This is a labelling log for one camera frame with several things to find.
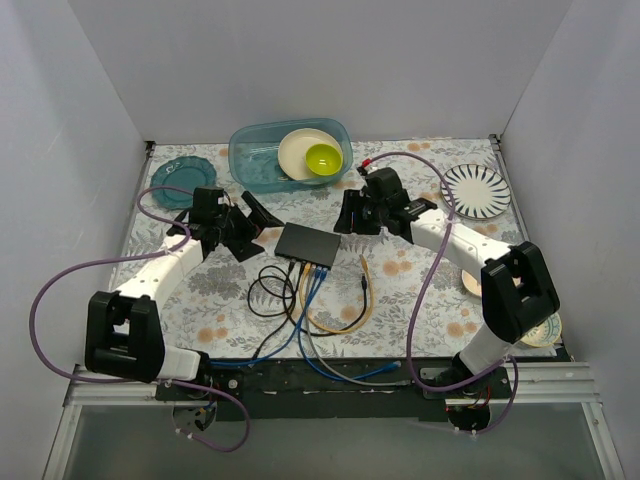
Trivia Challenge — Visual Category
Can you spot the black network switch box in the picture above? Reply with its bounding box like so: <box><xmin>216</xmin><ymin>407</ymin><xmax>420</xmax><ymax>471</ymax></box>
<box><xmin>274</xmin><ymin>222</ymin><xmax>341</xmax><ymax>269</ymax></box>

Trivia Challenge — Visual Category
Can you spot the black power cable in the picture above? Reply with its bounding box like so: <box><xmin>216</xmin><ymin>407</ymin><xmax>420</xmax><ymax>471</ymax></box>
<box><xmin>246</xmin><ymin>261</ymin><xmax>371</xmax><ymax>362</ymax></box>

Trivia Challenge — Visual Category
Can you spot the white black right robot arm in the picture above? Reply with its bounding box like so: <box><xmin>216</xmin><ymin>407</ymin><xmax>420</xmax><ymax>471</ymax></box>
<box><xmin>334</xmin><ymin>167</ymin><xmax>560</xmax><ymax>398</ymax></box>

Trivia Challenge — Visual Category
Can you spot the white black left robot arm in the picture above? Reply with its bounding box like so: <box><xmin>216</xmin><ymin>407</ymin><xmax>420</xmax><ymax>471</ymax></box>
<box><xmin>84</xmin><ymin>187</ymin><xmax>283</xmax><ymax>400</ymax></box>

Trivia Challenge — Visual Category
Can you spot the blue transparent plastic container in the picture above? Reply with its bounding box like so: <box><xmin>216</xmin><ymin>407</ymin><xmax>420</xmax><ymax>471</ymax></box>
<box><xmin>228</xmin><ymin>118</ymin><xmax>353</xmax><ymax>193</ymax></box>

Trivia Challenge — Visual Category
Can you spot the teal scalloped plate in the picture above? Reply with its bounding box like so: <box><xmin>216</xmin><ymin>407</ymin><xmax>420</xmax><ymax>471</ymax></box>
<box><xmin>150</xmin><ymin>156</ymin><xmax>217</xmax><ymax>210</ymax></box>

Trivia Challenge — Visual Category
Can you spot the lime green bowl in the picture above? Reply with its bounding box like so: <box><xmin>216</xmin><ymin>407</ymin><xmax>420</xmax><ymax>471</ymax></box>
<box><xmin>305</xmin><ymin>144</ymin><xmax>343</xmax><ymax>177</ymax></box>

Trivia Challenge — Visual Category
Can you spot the cream round plate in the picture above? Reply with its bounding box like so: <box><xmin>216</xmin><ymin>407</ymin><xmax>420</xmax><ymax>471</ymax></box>
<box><xmin>278</xmin><ymin>128</ymin><xmax>343</xmax><ymax>181</ymax></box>

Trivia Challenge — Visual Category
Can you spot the floral patterned table mat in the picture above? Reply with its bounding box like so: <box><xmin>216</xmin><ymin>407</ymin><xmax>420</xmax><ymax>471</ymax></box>
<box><xmin>98</xmin><ymin>138</ymin><xmax>557</xmax><ymax>360</ymax></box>

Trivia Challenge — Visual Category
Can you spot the blue striped white plate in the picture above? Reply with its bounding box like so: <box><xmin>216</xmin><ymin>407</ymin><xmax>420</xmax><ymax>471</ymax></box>
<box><xmin>441</xmin><ymin>164</ymin><xmax>511</xmax><ymax>220</ymax></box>

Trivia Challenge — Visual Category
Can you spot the cream square panda dish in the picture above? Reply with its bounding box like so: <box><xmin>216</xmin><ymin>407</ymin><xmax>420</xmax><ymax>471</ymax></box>
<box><xmin>461</xmin><ymin>271</ymin><xmax>482</xmax><ymax>298</ymax></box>

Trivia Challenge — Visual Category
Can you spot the green patterned yellow-centre bowl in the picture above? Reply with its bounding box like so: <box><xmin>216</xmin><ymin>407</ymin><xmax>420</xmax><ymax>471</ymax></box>
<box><xmin>520</xmin><ymin>313</ymin><xmax>563</xmax><ymax>348</ymax></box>

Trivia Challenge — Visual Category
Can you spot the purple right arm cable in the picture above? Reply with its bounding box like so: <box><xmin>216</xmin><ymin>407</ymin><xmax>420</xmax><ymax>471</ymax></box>
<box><xmin>357</xmin><ymin>152</ymin><xmax>519</xmax><ymax>435</ymax></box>

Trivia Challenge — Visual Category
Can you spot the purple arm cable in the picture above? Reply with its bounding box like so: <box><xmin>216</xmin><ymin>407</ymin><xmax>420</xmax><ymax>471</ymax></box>
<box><xmin>357</xmin><ymin>152</ymin><xmax>519</xmax><ymax>435</ymax></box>
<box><xmin>28</xmin><ymin>185</ymin><xmax>251</xmax><ymax>453</ymax></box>

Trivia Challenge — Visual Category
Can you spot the grey ethernet cable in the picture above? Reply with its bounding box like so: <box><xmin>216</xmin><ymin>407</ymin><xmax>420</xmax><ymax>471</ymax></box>
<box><xmin>304</xmin><ymin>264</ymin><xmax>414</xmax><ymax>387</ymax></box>

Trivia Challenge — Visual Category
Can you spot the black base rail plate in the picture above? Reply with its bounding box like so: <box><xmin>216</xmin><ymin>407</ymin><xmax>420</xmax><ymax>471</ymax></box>
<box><xmin>154</xmin><ymin>358</ymin><xmax>511</xmax><ymax>423</ymax></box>

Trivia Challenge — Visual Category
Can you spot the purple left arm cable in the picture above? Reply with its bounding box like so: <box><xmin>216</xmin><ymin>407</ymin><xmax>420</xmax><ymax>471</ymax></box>
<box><xmin>28</xmin><ymin>185</ymin><xmax>251</xmax><ymax>453</ymax></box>

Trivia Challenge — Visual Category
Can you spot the aluminium frame rail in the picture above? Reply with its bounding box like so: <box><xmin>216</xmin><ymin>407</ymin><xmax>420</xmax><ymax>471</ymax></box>
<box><xmin>64</xmin><ymin>362</ymin><xmax>602</xmax><ymax>407</ymax></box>

